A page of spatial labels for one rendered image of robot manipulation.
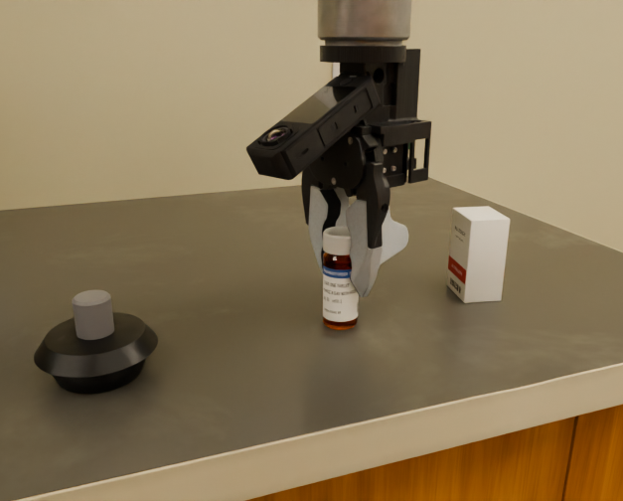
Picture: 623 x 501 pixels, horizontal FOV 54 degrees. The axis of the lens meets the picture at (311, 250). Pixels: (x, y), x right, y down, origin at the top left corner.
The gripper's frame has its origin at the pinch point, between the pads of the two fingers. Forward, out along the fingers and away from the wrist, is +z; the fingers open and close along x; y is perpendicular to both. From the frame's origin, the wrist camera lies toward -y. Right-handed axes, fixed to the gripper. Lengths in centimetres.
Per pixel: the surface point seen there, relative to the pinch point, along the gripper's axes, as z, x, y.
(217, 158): -1, 55, 19
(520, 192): 11, 34, 82
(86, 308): -1.7, 3.8, -21.5
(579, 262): 4.6, -5.6, 32.8
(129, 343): 0.9, 1.5, -19.4
